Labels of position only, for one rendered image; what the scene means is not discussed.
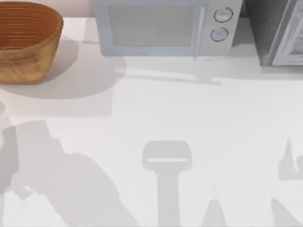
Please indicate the microwave oven door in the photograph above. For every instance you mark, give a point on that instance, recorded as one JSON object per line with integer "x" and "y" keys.
{"x": 151, "y": 26}

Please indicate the round microwave knob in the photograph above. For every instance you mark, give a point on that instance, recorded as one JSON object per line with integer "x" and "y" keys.
{"x": 223, "y": 14}
{"x": 219, "y": 34}

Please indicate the pale microwave oven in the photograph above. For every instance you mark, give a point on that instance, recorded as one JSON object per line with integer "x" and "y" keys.
{"x": 234, "y": 23}

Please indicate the brown woven basket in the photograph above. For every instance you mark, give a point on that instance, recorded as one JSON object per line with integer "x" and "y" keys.
{"x": 28, "y": 56}

